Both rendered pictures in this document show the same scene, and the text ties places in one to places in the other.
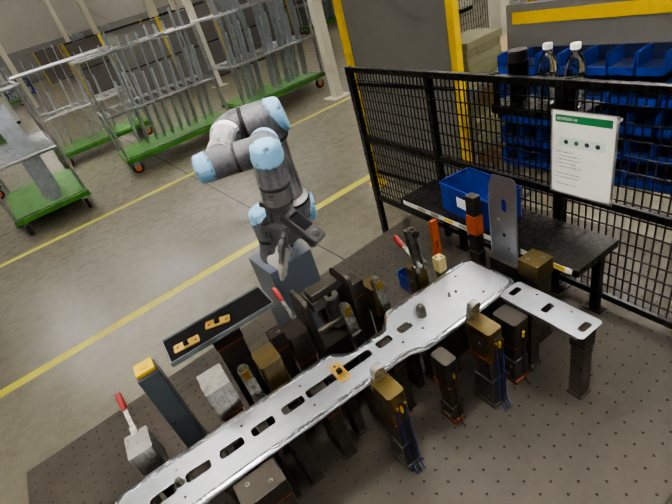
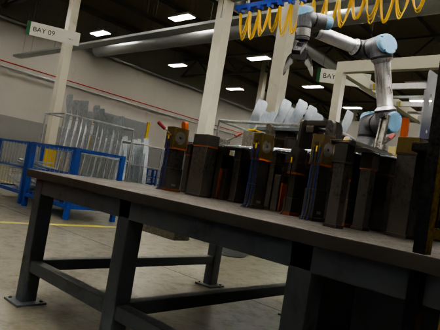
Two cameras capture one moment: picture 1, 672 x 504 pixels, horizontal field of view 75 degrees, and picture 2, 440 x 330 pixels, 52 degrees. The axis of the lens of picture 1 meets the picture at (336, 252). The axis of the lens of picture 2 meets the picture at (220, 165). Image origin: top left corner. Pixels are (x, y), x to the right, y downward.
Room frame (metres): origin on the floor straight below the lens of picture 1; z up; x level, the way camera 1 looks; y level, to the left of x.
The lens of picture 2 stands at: (-0.07, -1.92, 0.79)
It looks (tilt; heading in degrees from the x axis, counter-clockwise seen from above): 2 degrees up; 70
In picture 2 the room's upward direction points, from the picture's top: 9 degrees clockwise
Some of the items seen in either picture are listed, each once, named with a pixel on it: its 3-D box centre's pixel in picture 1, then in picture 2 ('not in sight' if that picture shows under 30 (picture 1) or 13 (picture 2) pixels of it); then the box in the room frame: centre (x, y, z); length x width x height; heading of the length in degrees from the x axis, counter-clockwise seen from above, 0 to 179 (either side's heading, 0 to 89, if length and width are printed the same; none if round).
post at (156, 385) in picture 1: (177, 413); not in sight; (1.07, 0.68, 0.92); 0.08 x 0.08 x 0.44; 23
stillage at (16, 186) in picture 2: not in sight; (32, 171); (-0.40, 6.15, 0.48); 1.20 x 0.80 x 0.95; 117
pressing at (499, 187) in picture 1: (502, 220); (427, 116); (1.23, -0.58, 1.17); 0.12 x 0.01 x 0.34; 23
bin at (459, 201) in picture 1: (479, 197); not in sight; (1.54, -0.63, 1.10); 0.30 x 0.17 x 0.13; 17
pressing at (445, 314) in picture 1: (336, 378); (272, 150); (0.94, 0.12, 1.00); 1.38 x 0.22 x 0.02; 113
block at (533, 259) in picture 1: (535, 297); (406, 187); (1.12, -0.63, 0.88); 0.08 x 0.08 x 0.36; 23
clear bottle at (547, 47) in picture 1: (547, 73); not in sight; (1.48, -0.88, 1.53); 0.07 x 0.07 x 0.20
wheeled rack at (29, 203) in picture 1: (19, 154); not in sight; (6.85, 3.97, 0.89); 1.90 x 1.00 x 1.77; 29
